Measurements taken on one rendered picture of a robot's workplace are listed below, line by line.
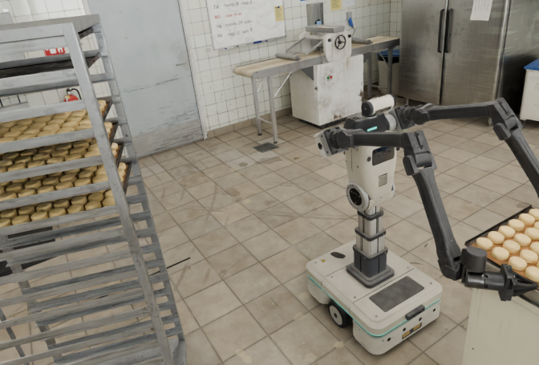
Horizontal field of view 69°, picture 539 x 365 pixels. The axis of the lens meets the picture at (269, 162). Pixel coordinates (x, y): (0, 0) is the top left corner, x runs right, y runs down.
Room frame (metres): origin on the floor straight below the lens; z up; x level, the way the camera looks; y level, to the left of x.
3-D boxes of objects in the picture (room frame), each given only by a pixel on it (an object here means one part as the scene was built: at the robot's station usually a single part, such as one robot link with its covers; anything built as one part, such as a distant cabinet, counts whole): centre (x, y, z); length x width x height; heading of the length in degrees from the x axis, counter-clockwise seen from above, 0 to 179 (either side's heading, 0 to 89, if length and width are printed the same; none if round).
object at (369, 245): (1.81, -0.51, 0.36); 0.13 x 0.13 x 0.40; 27
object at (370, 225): (1.81, -0.51, 0.49); 0.11 x 0.11 x 0.40; 27
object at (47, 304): (1.50, 0.88, 0.60); 0.64 x 0.03 x 0.03; 101
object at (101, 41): (1.59, 0.58, 0.97); 0.03 x 0.03 x 1.70; 11
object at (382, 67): (6.32, -2.16, 0.33); 0.54 x 0.53 x 0.66; 30
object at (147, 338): (1.50, 0.88, 0.24); 0.64 x 0.03 x 0.03; 101
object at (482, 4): (4.52, -2.49, 1.39); 0.22 x 0.03 x 0.31; 30
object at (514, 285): (0.92, -0.73, 0.93); 0.09 x 0.07 x 0.07; 72
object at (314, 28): (5.34, -0.90, 1.23); 0.58 x 0.19 x 0.07; 30
